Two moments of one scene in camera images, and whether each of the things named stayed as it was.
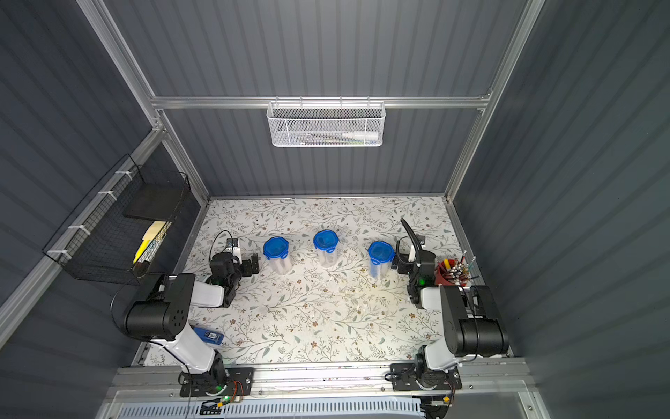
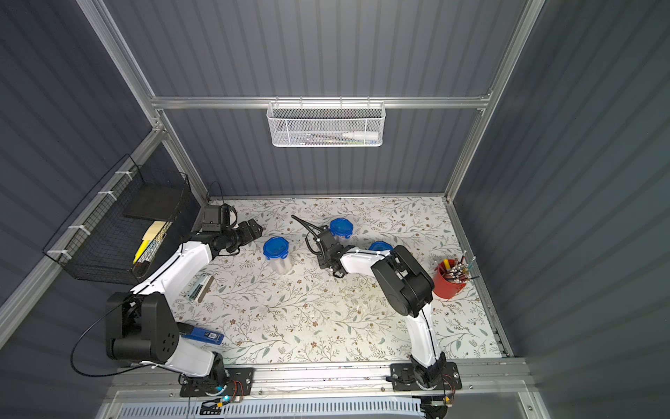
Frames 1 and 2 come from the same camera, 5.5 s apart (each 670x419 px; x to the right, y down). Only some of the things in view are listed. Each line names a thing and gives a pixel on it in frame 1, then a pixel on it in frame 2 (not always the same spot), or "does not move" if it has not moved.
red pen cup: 451,272 does not move
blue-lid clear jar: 276,250 does not move
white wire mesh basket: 325,122 does not move
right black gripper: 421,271 to 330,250
